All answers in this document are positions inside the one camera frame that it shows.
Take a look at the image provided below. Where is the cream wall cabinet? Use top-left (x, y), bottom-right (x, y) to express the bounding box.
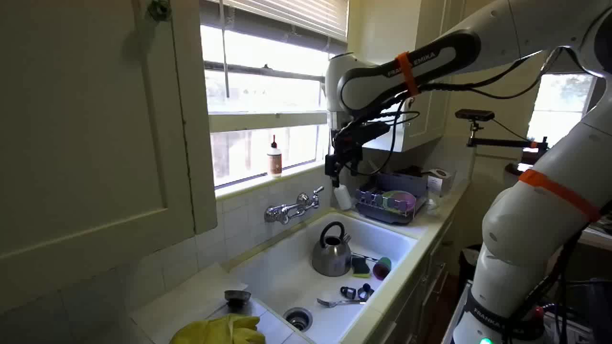
top-left (0, 0), bottom-right (221, 314)

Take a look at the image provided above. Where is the yellow rubber glove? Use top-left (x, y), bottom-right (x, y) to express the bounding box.
top-left (169, 311), bottom-right (268, 344)

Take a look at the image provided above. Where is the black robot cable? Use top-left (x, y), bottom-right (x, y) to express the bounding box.
top-left (337, 45), bottom-right (601, 179)

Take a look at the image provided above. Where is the kitchen window frame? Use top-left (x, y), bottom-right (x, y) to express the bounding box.
top-left (199, 0), bottom-right (351, 196)

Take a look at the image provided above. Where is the steel kettle with black handle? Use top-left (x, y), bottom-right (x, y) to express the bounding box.
top-left (310, 219), bottom-right (354, 278)

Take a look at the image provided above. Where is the white pump dispenser bottle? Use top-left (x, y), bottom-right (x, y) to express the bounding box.
top-left (333, 183), bottom-right (354, 211)

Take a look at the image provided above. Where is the chrome wall tap faucet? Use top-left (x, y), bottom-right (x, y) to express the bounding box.
top-left (263, 184), bottom-right (326, 225)

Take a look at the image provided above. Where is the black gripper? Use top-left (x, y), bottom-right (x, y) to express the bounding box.
top-left (324, 118), bottom-right (393, 188)

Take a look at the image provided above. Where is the wire dish rack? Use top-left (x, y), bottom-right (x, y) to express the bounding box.
top-left (354, 171), bottom-right (431, 225)

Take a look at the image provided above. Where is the small white container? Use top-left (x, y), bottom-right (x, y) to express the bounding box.
top-left (425, 167), bottom-right (456, 194)

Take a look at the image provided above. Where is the metal fork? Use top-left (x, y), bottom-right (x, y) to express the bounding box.
top-left (316, 292), bottom-right (351, 309)

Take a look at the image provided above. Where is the amber pump soap bottle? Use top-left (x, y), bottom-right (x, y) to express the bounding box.
top-left (266, 133), bottom-right (286, 177)

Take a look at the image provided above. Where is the small side window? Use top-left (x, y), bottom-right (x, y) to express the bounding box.
top-left (527, 70), bottom-right (599, 148)

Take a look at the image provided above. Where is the white ceramic sink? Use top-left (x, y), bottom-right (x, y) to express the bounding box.
top-left (228, 209), bottom-right (421, 344)

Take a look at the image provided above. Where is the dark metal sink stopper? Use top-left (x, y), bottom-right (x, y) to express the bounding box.
top-left (222, 288), bottom-right (253, 313)

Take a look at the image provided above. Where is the green and yellow sponge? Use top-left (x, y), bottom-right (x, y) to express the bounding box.
top-left (351, 253), bottom-right (372, 276)

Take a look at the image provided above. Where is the green plastic cup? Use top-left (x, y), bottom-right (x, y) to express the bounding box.
top-left (372, 253), bottom-right (395, 282)

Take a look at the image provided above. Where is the black camera on stand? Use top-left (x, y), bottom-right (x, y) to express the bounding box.
top-left (454, 106), bottom-right (551, 156)

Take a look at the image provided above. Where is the window blind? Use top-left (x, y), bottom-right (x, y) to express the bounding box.
top-left (219, 0), bottom-right (351, 43)

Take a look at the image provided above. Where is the metal sink drain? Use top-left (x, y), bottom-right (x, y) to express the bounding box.
top-left (284, 305), bottom-right (314, 332)

